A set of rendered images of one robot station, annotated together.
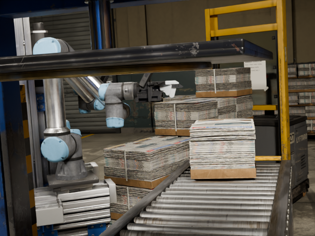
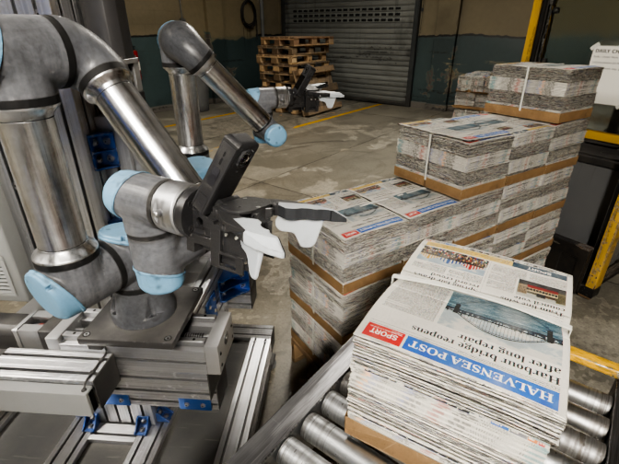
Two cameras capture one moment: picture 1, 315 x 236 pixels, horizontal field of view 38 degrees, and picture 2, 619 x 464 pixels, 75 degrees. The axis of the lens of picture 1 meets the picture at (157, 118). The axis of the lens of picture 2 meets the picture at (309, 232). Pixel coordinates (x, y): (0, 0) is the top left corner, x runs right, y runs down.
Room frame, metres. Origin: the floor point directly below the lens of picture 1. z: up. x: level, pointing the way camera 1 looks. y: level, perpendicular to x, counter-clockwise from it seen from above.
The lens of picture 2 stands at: (1.55, -0.24, 1.44)
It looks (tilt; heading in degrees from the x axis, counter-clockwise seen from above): 27 degrees down; 21
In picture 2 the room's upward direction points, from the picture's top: straight up
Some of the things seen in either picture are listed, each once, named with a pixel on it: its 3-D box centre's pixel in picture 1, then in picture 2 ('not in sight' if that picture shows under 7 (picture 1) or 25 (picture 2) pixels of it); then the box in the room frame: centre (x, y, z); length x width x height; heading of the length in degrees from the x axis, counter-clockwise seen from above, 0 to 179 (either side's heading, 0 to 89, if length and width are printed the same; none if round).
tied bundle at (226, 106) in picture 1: (206, 113); (493, 146); (3.61, -0.39, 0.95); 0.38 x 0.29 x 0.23; 53
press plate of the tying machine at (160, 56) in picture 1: (103, 67); not in sight; (0.82, 0.09, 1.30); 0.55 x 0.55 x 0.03; 73
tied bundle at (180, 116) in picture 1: (186, 117); (450, 156); (3.38, -0.21, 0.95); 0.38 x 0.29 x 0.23; 53
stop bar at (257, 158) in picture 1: (239, 158); (509, 329); (2.42, -0.42, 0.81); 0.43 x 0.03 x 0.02; 73
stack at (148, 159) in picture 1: (180, 193); (414, 269); (3.27, -0.13, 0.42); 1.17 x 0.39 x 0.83; 144
